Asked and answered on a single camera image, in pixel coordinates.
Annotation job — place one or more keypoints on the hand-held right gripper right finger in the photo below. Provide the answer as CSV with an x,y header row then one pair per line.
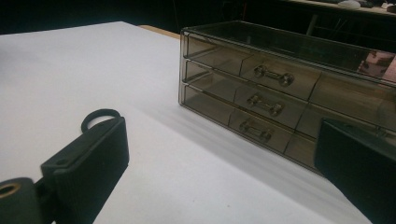
x,y
358,161

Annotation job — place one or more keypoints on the white object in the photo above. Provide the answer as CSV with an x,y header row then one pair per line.
x,y
348,3

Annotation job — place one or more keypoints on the pink object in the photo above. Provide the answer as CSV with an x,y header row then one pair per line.
x,y
376,63

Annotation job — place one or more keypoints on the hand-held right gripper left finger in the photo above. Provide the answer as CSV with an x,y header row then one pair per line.
x,y
90,161

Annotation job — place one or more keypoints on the smoky transparent drawer organizer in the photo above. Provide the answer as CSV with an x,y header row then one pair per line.
x,y
280,40

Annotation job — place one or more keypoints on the background wooden table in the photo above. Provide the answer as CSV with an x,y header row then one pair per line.
x,y
320,6

